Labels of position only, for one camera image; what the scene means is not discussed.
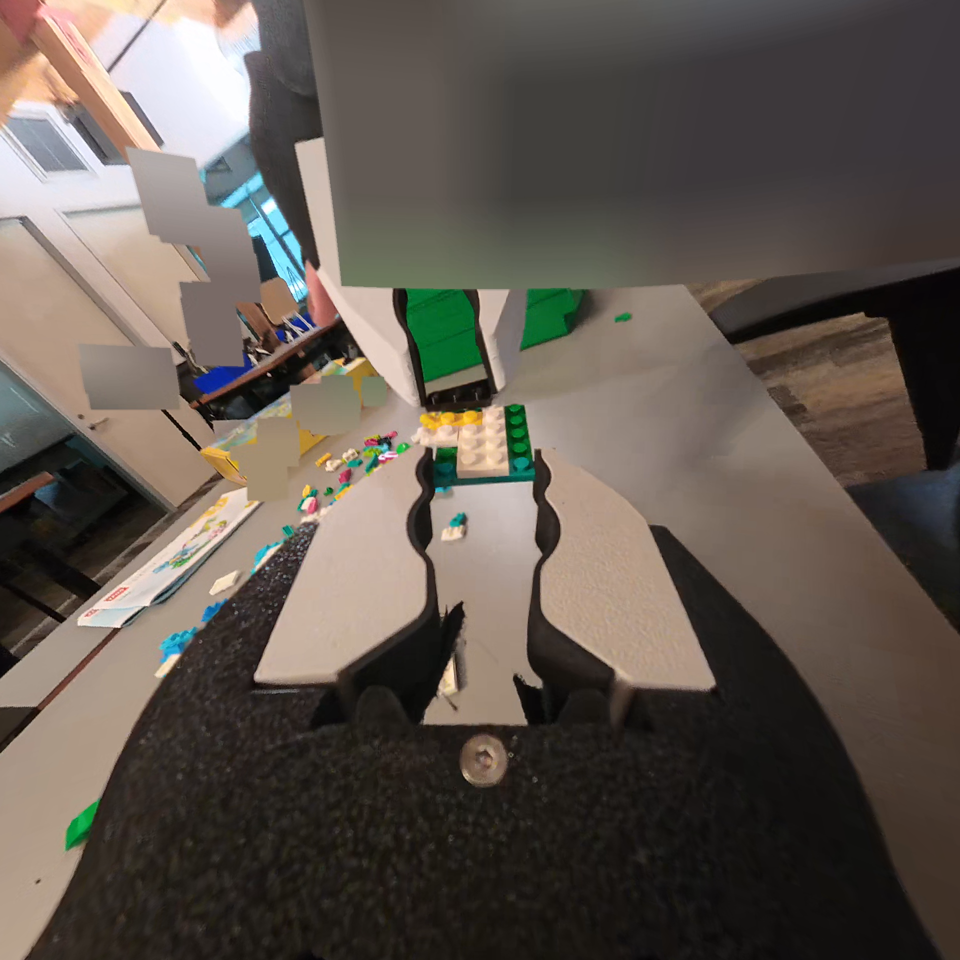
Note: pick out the multicoloured toy brick build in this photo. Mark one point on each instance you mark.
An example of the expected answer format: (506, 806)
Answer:
(480, 442)

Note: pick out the yellow toy brick box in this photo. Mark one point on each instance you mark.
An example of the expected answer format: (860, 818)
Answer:
(225, 459)

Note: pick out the brown wooden table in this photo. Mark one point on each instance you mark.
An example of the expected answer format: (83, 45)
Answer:
(22, 487)

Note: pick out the person's right hand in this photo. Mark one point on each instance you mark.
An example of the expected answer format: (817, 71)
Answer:
(321, 296)

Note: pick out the white flat toy tile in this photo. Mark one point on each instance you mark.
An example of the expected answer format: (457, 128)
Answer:
(223, 583)

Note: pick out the background wooden table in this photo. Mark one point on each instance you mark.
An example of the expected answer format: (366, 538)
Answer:
(247, 373)

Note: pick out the blue toy brick cluster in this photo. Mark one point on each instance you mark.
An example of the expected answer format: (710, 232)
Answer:
(176, 643)

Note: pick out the white door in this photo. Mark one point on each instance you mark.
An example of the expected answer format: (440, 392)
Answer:
(45, 315)

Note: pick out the green toy brick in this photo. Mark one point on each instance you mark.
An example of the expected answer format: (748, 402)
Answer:
(79, 829)

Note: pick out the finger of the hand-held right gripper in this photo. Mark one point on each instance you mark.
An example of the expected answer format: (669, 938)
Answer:
(360, 330)
(504, 322)

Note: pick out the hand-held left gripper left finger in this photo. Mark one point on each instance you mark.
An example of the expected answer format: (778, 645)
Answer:
(352, 585)

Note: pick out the toy brick instruction booklet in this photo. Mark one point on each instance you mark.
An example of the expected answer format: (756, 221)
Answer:
(172, 555)

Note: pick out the dark blue chair seat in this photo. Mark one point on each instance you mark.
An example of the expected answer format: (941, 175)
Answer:
(915, 525)

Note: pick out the white air vent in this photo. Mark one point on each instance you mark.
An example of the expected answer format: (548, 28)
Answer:
(45, 142)

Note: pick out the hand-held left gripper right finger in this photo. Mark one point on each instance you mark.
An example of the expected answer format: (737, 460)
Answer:
(615, 592)

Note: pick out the blue storage bin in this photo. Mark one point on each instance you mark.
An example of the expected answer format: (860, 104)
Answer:
(221, 381)

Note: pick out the stack of green storage bins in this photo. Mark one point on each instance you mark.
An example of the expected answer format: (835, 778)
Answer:
(442, 330)

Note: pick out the small white teal brick piece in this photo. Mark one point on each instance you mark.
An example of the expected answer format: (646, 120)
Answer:
(454, 532)

